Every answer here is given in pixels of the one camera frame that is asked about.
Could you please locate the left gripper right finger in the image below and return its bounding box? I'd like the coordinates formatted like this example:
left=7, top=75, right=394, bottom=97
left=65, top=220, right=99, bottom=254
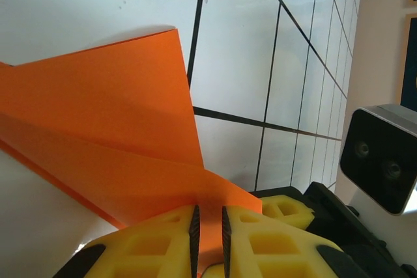
left=221, top=205, right=369, bottom=278

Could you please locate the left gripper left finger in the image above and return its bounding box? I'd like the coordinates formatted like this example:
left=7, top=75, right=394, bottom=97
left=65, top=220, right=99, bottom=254
left=53, top=204, right=201, bottom=278

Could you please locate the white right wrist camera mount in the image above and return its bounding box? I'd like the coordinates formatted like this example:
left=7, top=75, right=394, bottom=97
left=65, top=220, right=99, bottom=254
left=334, top=167, right=417, bottom=272

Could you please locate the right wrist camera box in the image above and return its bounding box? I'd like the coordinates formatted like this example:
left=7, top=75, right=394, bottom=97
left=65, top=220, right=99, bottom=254
left=338, top=104, right=417, bottom=217

